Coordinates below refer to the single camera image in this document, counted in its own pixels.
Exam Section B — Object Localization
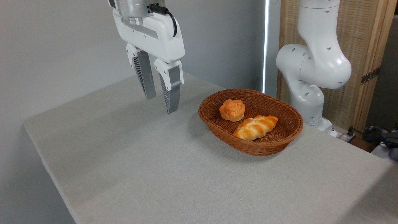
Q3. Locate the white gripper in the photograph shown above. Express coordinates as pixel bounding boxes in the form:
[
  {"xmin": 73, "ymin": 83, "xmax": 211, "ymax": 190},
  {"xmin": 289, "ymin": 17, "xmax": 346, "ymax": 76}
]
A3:
[{"xmin": 112, "ymin": 9, "xmax": 185, "ymax": 115}]

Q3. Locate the round orange bread roll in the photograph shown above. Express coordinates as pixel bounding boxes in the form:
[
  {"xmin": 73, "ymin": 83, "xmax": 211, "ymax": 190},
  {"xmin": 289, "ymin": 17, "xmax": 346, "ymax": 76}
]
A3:
[{"xmin": 219, "ymin": 99, "xmax": 246, "ymax": 122}]

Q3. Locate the braided golden bread loaf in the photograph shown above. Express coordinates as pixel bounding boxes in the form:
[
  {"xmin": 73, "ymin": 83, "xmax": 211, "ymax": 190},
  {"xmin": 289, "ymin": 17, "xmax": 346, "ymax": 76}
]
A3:
[{"xmin": 233, "ymin": 115, "xmax": 279, "ymax": 142}]

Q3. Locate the brown woven wicker basket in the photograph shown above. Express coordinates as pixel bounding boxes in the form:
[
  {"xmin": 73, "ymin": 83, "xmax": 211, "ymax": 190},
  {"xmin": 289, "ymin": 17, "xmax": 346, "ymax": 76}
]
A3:
[{"xmin": 198, "ymin": 89, "xmax": 304, "ymax": 156}]

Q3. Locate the wooden rattan folding screen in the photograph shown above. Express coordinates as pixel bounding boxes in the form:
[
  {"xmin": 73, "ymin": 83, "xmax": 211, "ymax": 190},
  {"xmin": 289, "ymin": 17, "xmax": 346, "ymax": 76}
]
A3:
[{"xmin": 276, "ymin": 0, "xmax": 398, "ymax": 132}]

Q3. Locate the metal screen hinge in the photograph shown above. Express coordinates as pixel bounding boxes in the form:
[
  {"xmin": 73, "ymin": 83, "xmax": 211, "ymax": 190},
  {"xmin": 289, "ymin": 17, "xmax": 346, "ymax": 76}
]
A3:
[{"xmin": 360, "ymin": 67, "xmax": 381, "ymax": 85}]

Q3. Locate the dark grey fabric object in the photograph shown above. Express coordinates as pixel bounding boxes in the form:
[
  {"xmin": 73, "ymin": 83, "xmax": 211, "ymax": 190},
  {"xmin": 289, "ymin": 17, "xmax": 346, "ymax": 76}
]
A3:
[{"xmin": 380, "ymin": 130, "xmax": 398, "ymax": 162}]

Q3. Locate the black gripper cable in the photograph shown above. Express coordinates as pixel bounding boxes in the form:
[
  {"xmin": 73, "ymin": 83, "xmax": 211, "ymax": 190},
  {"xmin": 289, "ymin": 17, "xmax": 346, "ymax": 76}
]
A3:
[{"xmin": 150, "ymin": 3, "xmax": 178, "ymax": 37}]

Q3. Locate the black background cable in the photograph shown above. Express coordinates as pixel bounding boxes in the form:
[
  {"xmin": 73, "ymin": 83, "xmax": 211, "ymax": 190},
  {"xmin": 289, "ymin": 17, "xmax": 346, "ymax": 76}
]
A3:
[{"xmin": 347, "ymin": 126, "xmax": 386, "ymax": 144}]

